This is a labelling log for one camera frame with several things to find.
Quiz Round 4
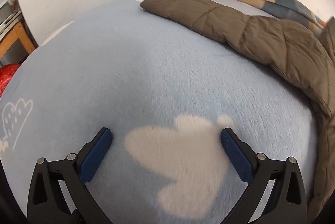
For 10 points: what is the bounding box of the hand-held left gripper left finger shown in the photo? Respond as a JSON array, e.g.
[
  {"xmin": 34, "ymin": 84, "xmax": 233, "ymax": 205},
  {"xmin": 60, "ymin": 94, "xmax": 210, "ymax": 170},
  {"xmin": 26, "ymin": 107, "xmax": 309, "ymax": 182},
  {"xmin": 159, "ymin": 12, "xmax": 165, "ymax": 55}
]
[{"xmin": 27, "ymin": 127, "xmax": 113, "ymax": 224}]

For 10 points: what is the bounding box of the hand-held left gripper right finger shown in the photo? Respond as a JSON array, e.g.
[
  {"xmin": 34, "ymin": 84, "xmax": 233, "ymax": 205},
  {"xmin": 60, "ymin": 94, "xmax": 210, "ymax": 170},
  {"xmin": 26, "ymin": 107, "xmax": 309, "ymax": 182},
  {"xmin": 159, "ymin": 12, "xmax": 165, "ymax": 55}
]
[{"xmin": 220, "ymin": 127, "xmax": 307, "ymax": 224}]

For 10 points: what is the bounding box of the brown quilted jacket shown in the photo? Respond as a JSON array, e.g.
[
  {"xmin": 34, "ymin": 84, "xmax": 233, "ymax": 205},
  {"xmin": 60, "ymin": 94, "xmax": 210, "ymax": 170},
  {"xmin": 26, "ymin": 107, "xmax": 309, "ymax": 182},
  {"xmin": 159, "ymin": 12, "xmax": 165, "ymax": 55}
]
[{"xmin": 140, "ymin": 0, "xmax": 335, "ymax": 219}]

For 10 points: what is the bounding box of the light blue cloud blanket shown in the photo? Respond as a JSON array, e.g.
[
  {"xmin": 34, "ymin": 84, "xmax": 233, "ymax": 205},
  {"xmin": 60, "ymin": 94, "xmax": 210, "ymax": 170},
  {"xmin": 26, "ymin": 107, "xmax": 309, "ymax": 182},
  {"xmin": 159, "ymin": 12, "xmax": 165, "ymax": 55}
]
[{"xmin": 0, "ymin": 0, "xmax": 322, "ymax": 224}]

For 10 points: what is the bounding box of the red bag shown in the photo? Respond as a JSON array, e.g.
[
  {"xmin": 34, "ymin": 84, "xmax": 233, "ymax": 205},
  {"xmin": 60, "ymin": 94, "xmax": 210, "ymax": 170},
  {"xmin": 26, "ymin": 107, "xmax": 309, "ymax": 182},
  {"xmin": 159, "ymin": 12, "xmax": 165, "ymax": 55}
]
[{"xmin": 0, "ymin": 63, "xmax": 21, "ymax": 99}]

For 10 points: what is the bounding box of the wooden table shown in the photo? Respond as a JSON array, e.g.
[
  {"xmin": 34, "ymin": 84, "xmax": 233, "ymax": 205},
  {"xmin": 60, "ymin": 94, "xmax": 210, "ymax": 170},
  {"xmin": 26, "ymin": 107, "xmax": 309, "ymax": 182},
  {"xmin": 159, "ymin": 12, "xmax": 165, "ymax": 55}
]
[{"xmin": 0, "ymin": 21, "xmax": 36, "ymax": 60}]

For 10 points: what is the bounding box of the white appliance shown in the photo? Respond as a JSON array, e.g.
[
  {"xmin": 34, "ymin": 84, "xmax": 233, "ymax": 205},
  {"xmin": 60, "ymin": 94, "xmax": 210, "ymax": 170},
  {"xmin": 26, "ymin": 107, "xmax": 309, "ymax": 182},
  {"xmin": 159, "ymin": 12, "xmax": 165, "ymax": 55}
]
[{"xmin": 0, "ymin": 0, "xmax": 21, "ymax": 39}]

